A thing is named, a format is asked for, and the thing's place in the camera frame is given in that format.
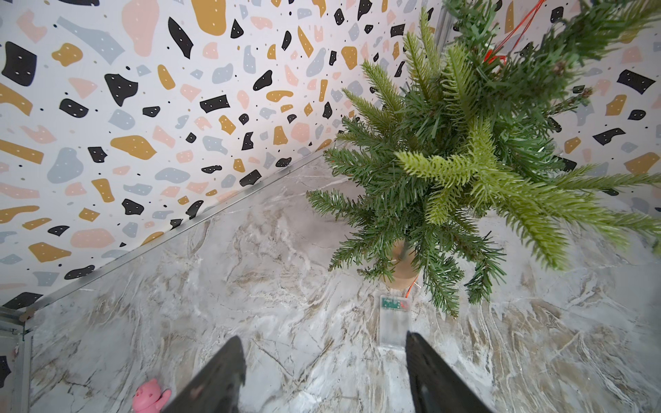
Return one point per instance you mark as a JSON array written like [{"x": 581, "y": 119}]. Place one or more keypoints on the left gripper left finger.
[{"x": 216, "y": 388}]

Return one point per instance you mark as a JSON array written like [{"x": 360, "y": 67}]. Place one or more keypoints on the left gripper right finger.
[{"x": 435, "y": 387}]

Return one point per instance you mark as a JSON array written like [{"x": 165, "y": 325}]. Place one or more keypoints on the small green christmas tree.
[{"x": 533, "y": 90}]

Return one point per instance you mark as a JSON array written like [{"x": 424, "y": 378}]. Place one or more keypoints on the red string lights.
[{"x": 506, "y": 46}]

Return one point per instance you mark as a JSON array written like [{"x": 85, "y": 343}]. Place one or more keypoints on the pink toy figure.
[{"x": 150, "y": 398}]

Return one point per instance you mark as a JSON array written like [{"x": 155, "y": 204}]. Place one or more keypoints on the clear battery box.
[{"x": 394, "y": 321}]

